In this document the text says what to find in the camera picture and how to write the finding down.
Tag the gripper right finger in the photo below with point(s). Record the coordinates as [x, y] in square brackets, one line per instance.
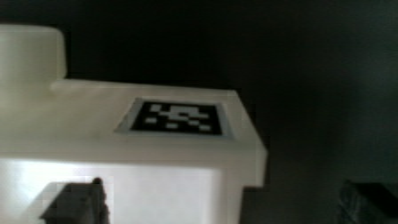
[368, 203]

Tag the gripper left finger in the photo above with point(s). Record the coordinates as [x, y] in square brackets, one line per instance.
[79, 206]

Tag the white drawer cabinet frame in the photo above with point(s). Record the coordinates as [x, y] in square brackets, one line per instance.
[161, 138]

